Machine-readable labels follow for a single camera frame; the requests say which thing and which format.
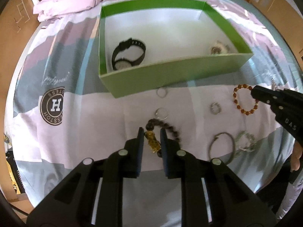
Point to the black wristwatch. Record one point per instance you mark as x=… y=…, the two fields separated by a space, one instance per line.
x=127 y=54

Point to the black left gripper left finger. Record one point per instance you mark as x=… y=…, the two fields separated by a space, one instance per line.
x=126 y=162

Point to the person's right hand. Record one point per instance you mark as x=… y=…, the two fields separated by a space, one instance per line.
x=295 y=157

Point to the green cardboard box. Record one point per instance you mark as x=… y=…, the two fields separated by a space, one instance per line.
x=178 y=35

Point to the pale jewelry piece in box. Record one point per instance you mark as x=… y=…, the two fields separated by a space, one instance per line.
x=220 y=48

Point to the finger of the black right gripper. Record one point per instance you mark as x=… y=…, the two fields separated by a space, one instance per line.
x=269 y=96

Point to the grey metal bangle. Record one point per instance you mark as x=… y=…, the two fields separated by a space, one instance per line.
x=222 y=146

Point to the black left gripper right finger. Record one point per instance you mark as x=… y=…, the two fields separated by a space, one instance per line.
x=177 y=163

